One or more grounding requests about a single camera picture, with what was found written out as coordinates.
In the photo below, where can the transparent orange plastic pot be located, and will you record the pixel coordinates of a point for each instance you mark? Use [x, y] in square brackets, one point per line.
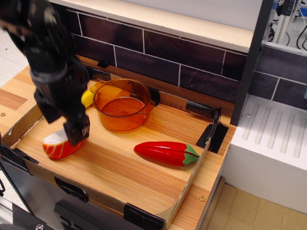
[123, 105]

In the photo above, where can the dark frame wooden shelf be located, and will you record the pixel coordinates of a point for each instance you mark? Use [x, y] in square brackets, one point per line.
[202, 61]

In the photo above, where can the yellow toy banana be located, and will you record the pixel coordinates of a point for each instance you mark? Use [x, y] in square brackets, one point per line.
[87, 98]

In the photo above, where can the black device lower left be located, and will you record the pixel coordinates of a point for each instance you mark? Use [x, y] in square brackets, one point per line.
[19, 215]

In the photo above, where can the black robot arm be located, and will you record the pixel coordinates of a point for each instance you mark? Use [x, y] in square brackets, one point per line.
[37, 31]

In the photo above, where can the cardboard fence with black tape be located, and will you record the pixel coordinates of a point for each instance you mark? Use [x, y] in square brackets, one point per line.
[105, 184]

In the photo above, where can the white ridged sink block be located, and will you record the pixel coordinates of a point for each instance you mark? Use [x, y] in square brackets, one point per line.
[267, 156]

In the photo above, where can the orange white toy sushi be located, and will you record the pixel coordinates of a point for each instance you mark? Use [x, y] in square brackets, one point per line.
[57, 146]

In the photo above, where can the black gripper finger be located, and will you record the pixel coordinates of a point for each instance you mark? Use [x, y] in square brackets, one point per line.
[50, 112]
[77, 129]

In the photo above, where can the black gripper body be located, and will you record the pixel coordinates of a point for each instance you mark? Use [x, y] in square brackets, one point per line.
[63, 88]

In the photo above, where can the red toy chili pepper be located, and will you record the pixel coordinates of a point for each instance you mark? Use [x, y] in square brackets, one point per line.
[174, 153]

